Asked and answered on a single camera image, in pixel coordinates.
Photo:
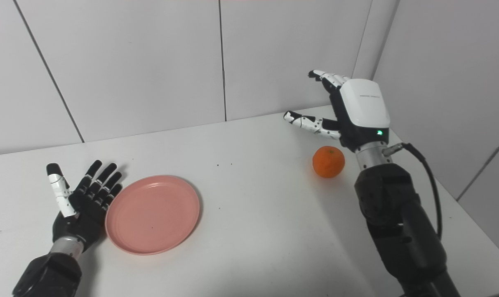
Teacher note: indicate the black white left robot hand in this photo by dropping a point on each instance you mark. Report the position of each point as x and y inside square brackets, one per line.
[86, 214]

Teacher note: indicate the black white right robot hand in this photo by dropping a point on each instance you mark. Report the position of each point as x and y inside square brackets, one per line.
[363, 103]

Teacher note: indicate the pink round plate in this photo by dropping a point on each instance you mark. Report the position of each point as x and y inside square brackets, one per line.
[152, 214]

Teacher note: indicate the orange fruit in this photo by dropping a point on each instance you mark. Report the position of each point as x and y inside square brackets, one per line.
[328, 161]

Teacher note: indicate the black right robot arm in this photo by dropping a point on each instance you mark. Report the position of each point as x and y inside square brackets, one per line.
[402, 222]

